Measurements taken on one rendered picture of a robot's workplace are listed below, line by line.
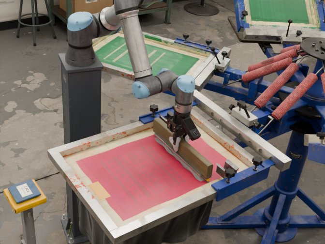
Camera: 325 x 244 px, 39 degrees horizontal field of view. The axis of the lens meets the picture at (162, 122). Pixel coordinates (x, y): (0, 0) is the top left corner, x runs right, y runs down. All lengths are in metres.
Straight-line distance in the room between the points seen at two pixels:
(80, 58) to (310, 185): 2.15
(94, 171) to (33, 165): 1.59
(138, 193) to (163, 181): 0.13
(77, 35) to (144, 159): 0.66
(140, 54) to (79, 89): 0.54
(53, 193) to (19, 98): 1.33
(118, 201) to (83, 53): 0.77
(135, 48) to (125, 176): 0.54
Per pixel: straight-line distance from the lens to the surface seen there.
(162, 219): 1.79
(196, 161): 1.99
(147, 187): 1.94
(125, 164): 2.05
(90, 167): 2.03
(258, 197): 3.05
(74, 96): 2.34
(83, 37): 2.23
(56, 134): 3.85
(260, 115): 2.35
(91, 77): 2.31
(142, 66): 1.88
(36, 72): 4.77
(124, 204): 1.86
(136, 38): 1.88
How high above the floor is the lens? 2.26
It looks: 34 degrees down
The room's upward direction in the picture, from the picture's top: 6 degrees clockwise
